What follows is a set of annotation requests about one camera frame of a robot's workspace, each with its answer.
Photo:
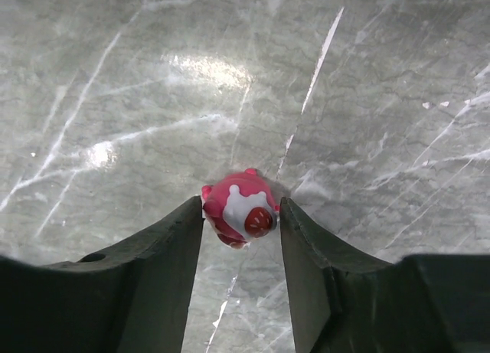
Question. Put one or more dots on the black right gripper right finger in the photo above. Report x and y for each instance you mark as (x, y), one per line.
(344, 300)

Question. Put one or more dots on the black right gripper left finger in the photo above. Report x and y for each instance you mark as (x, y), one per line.
(130, 297)

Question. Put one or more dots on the pink white roll cake toy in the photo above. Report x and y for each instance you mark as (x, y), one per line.
(240, 208)

